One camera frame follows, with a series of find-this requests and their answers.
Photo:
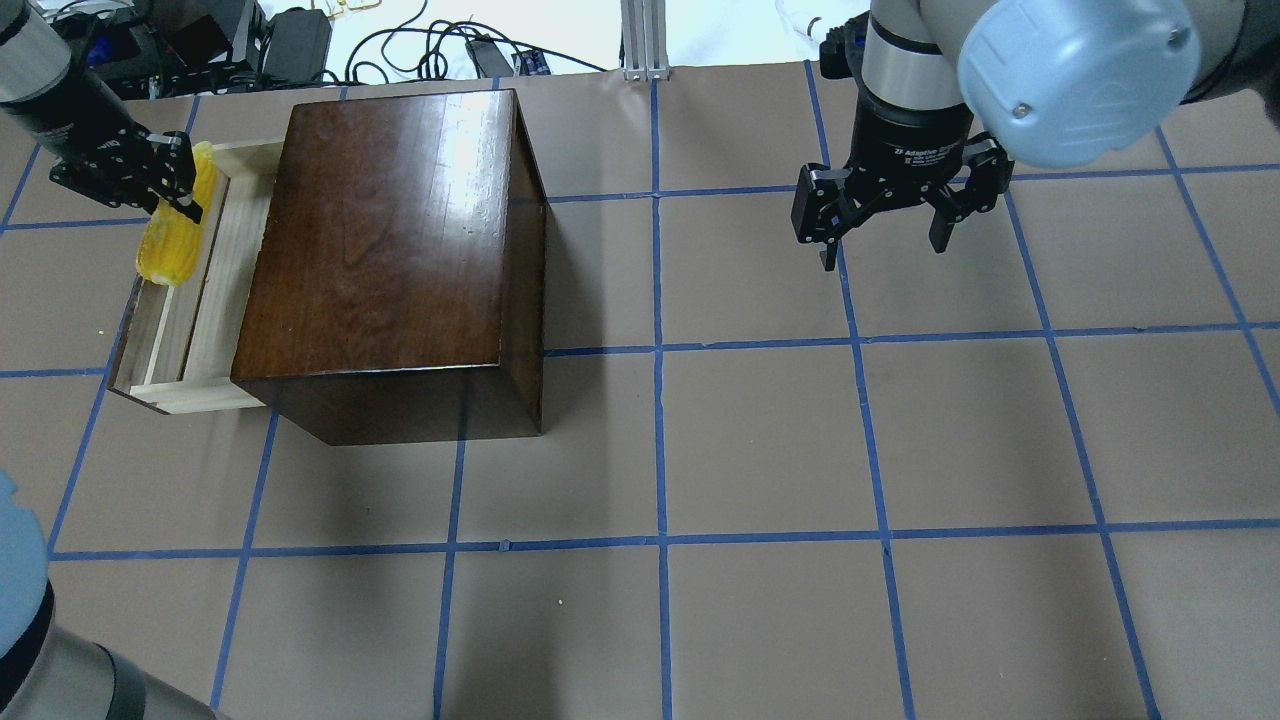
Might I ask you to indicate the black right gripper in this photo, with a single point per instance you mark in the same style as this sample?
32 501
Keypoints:
908 140

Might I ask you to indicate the yellow corn cob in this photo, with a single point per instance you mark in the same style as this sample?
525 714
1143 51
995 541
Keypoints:
171 243

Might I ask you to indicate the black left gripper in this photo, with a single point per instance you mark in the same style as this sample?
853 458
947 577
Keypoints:
68 116

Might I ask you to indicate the light wood drawer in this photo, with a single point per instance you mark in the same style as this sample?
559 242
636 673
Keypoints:
178 343

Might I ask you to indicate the black power adapter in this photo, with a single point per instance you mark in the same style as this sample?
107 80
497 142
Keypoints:
299 41

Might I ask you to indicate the dark brown wooden cabinet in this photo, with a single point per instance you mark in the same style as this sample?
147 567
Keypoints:
398 293

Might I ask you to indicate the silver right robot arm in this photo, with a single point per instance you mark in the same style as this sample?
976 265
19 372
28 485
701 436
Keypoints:
953 94

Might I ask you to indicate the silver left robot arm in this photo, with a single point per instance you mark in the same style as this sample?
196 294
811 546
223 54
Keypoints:
51 93

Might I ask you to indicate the aluminium frame post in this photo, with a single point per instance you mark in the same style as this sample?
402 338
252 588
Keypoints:
644 54

